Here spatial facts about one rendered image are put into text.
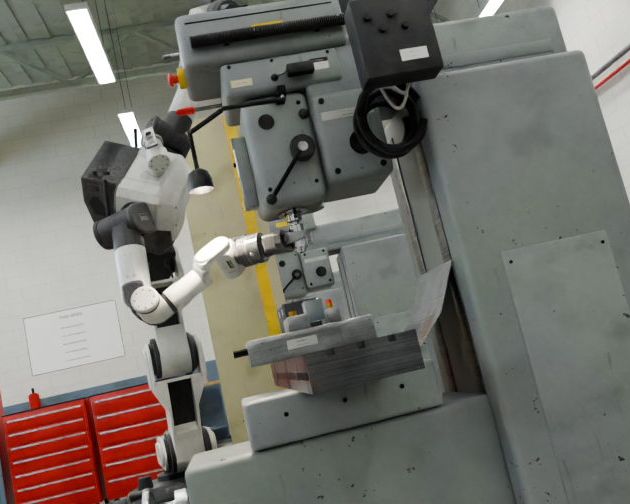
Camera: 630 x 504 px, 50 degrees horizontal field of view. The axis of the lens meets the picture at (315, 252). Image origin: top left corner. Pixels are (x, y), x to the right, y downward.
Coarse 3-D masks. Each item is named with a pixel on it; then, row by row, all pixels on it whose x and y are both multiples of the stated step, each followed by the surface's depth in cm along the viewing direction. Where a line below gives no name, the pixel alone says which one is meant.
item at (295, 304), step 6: (288, 300) 236; (294, 300) 235; (300, 300) 235; (306, 300) 234; (282, 306) 234; (288, 306) 233; (294, 306) 233; (300, 306) 233; (282, 312) 237; (300, 312) 233; (282, 318) 241; (282, 324) 245; (312, 324) 233; (318, 324) 233; (282, 330) 248
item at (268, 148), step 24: (288, 96) 190; (240, 120) 197; (264, 120) 188; (288, 120) 189; (264, 144) 187; (288, 144) 188; (264, 168) 186; (312, 168) 187; (264, 192) 185; (288, 192) 185; (312, 192) 186; (264, 216) 195
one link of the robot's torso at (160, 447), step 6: (204, 426) 257; (210, 432) 245; (162, 438) 253; (210, 438) 243; (156, 444) 249; (162, 444) 239; (216, 444) 245; (156, 450) 252; (162, 450) 238; (162, 456) 238; (162, 462) 239; (168, 468) 239
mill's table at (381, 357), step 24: (384, 336) 136; (408, 336) 136; (288, 360) 172; (312, 360) 133; (336, 360) 134; (360, 360) 134; (384, 360) 135; (408, 360) 135; (288, 384) 188; (312, 384) 132; (336, 384) 133
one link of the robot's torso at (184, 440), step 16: (144, 352) 235; (160, 384) 232; (176, 384) 237; (192, 384) 236; (160, 400) 234; (176, 400) 239; (192, 400) 241; (176, 416) 240; (192, 416) 243; (176, 432) 237; (192, 432) 238; (176, 448) 237; (192, 448) 239; (208, 448) 241; (176, 464) 237
